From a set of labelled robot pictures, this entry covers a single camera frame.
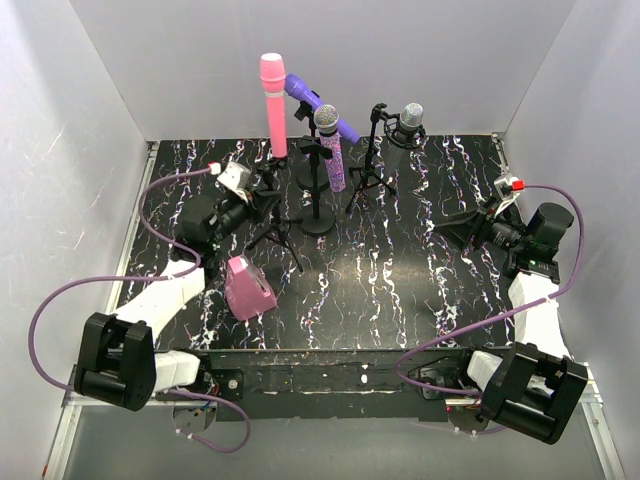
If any black round-base stand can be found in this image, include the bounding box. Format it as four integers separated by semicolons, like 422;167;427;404
294;101;329;191
299;136;336;237

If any purple glitter microphone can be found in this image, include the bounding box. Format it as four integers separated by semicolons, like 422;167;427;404
314;104;346;193

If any black tripod shock-mount stand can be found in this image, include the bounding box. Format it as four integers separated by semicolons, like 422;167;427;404
345;103;397;214

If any purple smooth microphone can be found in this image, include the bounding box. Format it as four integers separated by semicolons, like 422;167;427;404
285;73;360;144

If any silver microphone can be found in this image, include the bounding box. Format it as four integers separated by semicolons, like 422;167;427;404
385;102;426;172

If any pink microphone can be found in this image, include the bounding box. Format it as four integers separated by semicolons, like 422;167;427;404
260;52;287;158

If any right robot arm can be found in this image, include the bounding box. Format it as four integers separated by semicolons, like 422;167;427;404
435;198;588;445

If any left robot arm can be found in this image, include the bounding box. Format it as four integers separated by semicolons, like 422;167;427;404
74;189;282;411

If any pink microphone holder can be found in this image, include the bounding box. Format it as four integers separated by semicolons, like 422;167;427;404
225;255;277;321

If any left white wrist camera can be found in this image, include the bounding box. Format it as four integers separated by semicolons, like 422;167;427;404
217;161;251;203

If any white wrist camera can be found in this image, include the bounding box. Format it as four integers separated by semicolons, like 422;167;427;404
494;173;525;215
217;161;251;203

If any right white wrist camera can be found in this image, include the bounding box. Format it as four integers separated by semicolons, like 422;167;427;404
494;173;525;215

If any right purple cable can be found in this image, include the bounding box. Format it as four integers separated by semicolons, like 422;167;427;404
394;183;587;434

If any purple cable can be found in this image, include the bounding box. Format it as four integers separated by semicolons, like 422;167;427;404
27;163;253;454
394;183;587;434

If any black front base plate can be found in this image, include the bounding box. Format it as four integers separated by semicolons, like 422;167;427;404
195;348;478;422

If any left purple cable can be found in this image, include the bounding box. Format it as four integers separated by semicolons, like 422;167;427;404
27;163;253;454

